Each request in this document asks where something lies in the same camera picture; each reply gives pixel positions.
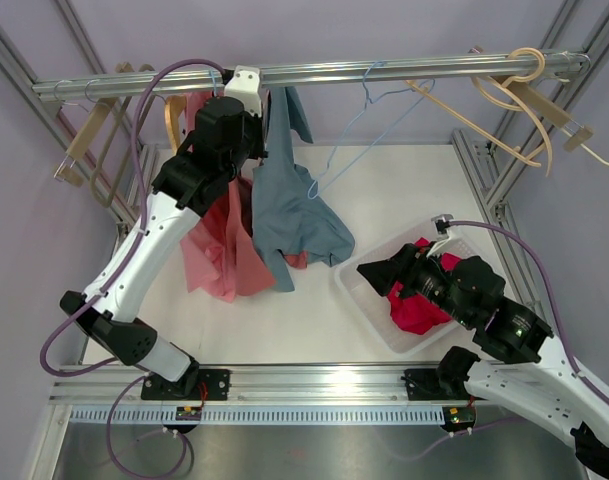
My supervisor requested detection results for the white plastic basket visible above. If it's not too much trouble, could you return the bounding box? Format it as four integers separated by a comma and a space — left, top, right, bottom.
334, 216, 464, 358

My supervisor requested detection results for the white slotted cable duct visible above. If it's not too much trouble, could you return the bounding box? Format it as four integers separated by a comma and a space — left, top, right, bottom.
69, 405, 445, 426

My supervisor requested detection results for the magenta t shirt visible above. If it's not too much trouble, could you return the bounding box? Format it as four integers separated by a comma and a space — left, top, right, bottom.
388, 237, 463, 336

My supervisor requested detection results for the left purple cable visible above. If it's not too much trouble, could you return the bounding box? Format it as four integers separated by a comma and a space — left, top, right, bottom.
39, 58, 228, 474

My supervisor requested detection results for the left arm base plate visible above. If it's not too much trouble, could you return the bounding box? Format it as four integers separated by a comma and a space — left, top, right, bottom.
140, 367, 231, 401

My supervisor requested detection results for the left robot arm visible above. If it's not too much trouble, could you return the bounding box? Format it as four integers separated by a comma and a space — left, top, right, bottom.
60, 88, 265, 399

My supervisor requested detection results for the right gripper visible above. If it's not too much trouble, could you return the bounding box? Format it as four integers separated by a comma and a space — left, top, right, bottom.
356, 241, 474, 326

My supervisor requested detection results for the wooden clip hanger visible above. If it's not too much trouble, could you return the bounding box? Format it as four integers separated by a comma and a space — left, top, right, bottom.
507, 82, 594, 152

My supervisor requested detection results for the curved wooden hanger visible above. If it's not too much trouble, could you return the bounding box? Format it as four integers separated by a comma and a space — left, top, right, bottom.
472, 47, 553, 176

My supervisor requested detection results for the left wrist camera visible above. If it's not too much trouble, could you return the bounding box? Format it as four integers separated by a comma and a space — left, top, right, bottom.
224, 65, 263, 117

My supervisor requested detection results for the light blue wire hanger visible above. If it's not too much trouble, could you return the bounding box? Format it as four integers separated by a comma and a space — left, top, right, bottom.
306, 60, 438, 201

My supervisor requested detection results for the salmon pink t shirt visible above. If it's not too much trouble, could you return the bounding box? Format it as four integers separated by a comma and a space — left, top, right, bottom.
178, 90, 310, 304

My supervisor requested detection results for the thin wooden hanger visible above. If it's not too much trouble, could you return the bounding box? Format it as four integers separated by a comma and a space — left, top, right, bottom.
405, 80, 542, 168

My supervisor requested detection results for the front aluminium rail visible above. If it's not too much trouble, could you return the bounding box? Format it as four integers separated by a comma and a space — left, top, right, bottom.
48, 363, 468, 406

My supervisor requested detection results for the aluminium hanging rail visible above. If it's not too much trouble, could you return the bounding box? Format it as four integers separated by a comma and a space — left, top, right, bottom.
32, 50, 590, 102

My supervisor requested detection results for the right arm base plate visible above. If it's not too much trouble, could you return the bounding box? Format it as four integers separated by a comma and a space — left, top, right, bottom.
401, 368, 473, 401

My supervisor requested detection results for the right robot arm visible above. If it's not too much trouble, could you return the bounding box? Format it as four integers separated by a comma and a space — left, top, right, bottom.
357, 243, 609, 479

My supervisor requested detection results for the blue grey t shirt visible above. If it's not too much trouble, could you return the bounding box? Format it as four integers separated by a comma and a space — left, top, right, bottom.
251, 87, 355, 293

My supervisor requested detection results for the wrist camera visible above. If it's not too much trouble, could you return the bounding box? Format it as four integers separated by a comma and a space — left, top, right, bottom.
224, 65, 263, 117
427, 214, 460, 257

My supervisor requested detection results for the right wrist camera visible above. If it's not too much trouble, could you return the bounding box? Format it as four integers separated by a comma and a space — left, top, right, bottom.
427, 214, 460, 257

